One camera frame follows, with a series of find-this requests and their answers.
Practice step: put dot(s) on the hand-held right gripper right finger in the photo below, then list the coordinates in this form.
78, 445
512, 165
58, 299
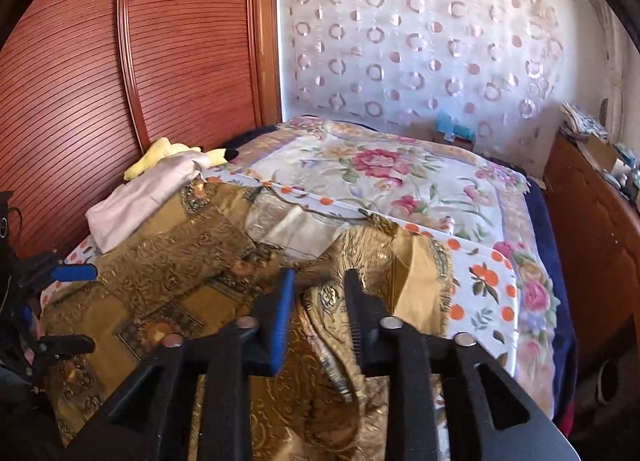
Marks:
357, 302

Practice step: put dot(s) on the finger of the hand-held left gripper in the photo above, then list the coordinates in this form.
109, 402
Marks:
67, 344
75, 272

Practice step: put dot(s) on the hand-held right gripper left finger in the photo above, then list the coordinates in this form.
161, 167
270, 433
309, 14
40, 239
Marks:
281, 321

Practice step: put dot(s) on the gold patterned cloth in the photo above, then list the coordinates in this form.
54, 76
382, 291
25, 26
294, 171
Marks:
310, 391
150, 261

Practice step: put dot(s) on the cream folded cloth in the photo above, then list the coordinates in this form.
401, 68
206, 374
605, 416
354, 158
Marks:
295, 237

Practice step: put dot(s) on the pale pink cloth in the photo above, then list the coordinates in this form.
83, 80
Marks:
135, 201

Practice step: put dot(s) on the orange fruit print sheet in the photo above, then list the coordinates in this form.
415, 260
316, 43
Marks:
480, 291

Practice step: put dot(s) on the floral blanket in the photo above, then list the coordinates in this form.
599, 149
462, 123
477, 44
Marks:
360, 161

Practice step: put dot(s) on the yellow plush toy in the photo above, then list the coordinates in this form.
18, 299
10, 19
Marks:
155, 151

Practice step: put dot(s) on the teal box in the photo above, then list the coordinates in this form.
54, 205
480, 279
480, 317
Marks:
452, 123

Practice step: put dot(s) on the wooden headboard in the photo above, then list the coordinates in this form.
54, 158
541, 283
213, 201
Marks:
150, 66

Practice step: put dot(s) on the red blanket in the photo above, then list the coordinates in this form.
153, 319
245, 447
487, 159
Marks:
565, 418

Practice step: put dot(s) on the long wooden cabinet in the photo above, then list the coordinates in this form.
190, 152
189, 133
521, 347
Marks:
590, 241

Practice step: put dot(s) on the grey trash can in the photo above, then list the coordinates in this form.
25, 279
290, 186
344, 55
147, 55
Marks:
609, 383

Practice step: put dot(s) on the sheer circle pattern curtain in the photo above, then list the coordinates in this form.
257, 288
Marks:
400, 41

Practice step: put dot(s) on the open cardboard box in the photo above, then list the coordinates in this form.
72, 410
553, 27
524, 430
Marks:
602, 151

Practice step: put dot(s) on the stack of patterned cloths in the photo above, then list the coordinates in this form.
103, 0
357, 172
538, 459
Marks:
582, 122

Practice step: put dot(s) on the beige patterned window curtain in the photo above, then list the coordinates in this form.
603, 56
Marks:
612, 66

